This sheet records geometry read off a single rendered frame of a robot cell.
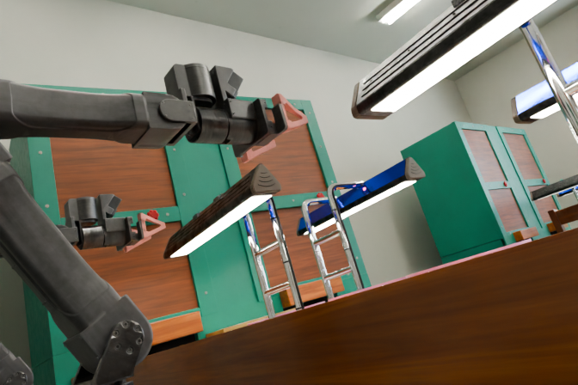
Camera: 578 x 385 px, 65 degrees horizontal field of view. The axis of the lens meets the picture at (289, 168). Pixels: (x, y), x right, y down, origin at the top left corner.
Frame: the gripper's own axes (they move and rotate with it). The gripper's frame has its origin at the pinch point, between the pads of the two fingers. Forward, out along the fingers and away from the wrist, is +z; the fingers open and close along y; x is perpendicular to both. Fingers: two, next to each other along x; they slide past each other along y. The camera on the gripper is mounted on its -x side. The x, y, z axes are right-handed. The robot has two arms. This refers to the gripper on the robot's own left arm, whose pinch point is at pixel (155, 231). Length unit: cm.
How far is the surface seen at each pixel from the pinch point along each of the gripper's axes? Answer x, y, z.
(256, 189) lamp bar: 2.4, -36.6, 8.7
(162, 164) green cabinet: -39, 41, 28
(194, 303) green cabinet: 18, 41, 30
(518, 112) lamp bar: 0, -78, 61
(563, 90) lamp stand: 11, -98, 22
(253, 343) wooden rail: 33, -69, -24
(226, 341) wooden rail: 32, -62, -23
